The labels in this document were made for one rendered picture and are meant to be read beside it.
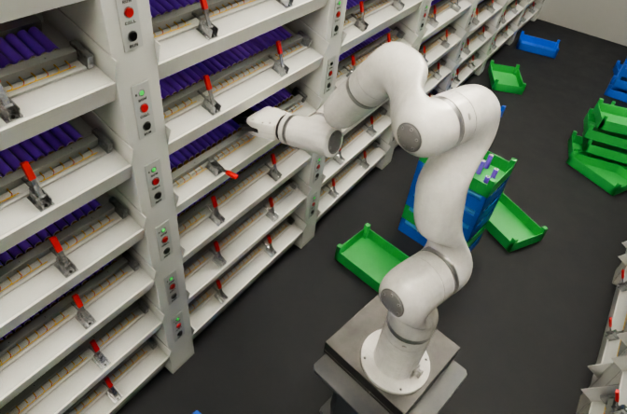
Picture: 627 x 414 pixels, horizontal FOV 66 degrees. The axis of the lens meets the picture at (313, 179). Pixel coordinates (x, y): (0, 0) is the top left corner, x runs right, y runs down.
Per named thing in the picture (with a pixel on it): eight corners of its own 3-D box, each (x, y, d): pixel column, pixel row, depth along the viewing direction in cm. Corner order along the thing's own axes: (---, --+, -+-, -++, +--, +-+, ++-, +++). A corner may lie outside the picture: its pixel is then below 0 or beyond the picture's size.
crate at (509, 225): (541, 240, 219) (549, 228, 214) (508, 253, 212) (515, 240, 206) (496, 198, 239) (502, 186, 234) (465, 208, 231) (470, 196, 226)
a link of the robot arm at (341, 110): (378, 46, 108) (318, 104, 134) (341, 84, 100) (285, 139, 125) (406, 75, 109) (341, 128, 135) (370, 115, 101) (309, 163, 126)
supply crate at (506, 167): (509, 174, 188) (518, 158, 183) (486, 199, 176) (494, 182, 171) (444, 140, 202) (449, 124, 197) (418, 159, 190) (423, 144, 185)
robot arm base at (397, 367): (442, 362, 133) (462, 324, 121) (403, 410, 121) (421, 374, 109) (387, 318, 142) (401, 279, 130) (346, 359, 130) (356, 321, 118)
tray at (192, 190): (313, 119, 161) (323, 99, 154) (174, 216, 121) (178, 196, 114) (269, 82, 164) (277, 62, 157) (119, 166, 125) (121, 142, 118)
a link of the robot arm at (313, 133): (302, 107, 128) (281, 127, 123) (343, 117, 121) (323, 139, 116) (308, 131, 134) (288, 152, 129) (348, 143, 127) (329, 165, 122)
